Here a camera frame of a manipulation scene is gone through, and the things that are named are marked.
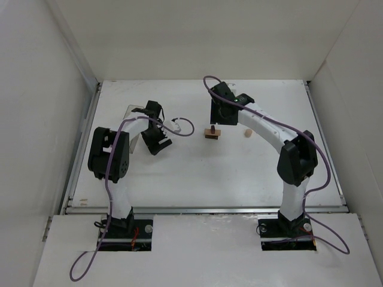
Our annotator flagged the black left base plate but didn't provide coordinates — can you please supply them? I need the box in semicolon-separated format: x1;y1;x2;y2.
103;218;153;243

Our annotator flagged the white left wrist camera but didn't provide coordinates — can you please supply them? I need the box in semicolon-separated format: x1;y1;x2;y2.
170;120;181;133

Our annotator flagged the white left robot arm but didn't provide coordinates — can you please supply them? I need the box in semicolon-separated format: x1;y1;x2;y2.
87;100;172;236

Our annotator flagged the light long wood block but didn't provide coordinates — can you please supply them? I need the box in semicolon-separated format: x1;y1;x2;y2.
204;129;221;137

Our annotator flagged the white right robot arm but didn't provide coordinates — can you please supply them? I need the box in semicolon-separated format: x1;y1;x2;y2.
210;82;318;238

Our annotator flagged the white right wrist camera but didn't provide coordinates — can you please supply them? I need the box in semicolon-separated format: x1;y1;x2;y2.
227;83;236;92

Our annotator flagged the clear plastic box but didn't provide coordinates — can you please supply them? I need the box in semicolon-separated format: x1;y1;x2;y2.
123;105;144;154

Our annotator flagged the dark brown L block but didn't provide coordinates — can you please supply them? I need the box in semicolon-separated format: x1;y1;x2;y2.
205;135;219;140

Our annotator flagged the light wood cylinder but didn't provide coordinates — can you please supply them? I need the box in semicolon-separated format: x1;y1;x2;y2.
244;129;253;138

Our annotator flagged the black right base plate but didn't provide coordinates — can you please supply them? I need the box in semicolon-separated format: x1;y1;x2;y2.
258;218;312;239

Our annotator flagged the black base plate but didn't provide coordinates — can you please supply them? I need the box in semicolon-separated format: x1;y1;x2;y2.
103;218;153;243
258;218;312;239

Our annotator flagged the aluminium frame rail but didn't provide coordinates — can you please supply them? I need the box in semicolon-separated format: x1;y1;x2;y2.
62;205;349;215

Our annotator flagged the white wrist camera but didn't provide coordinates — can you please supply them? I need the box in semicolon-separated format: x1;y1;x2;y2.
170;120;181;133
227;83;236;92

